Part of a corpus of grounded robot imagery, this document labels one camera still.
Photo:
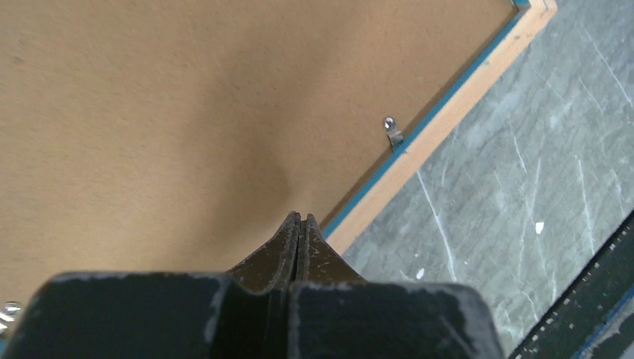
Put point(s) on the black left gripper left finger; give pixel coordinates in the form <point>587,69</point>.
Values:
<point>240,313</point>

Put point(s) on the blue picture frame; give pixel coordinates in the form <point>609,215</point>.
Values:
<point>177,135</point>

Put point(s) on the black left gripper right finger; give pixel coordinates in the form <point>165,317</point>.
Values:
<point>335,313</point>

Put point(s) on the metal frame retaining clip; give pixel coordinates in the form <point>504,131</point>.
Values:
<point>393,132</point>

